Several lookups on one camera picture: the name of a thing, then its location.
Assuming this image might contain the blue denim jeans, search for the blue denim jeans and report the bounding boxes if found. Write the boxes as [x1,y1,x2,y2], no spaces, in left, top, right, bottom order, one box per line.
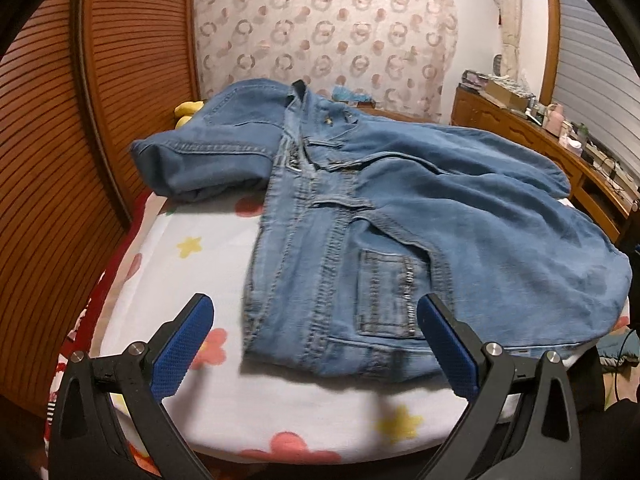
[131,79,631,382]

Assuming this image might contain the white floral bed sheet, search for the white floral bed sheet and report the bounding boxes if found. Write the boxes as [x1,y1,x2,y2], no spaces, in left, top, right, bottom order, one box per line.
[58,194,466,465]

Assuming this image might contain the brown wooden sideboard cabinet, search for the brown wooden sideboard cabinet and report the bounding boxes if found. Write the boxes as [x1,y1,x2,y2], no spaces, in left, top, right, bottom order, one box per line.
[450,84,639,248]

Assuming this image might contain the pink tissue pack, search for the pink tissue pack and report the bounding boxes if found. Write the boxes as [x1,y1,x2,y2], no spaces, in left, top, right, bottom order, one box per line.
[559,133,582,156]

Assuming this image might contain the pink thermos bottle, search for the pink thermos bottle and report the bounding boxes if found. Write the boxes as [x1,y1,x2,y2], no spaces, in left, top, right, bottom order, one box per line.
[542,103,564,138]

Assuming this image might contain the yellow Pikachu plush toy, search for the yellow Pikachu plush toy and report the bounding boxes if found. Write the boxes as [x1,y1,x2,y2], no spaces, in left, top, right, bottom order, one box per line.
[174,101,204,129]

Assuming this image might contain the cardboard box on sideboard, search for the cardboard box on sideboard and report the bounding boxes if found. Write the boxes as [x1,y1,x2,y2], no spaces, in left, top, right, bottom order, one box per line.
[484,79,532,112]

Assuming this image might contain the grey window roller blind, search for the grey window roller blind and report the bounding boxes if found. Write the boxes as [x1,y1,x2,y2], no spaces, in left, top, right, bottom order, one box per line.
[552,0,639,176]

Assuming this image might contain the brown louvered wooden wardrobe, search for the brown louvered wooden wardrobe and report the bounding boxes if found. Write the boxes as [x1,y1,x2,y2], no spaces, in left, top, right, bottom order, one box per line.
[1,0,198,416]

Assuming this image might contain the pink circle patterned curtain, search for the pink circle patterned curtain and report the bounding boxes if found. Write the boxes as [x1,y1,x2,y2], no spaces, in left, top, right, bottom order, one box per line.
[194,0,458,122]

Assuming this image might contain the beige tied side curtain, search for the beige tied side curtain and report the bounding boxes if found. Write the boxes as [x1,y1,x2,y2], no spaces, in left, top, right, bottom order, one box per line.
[499,0,522,80]

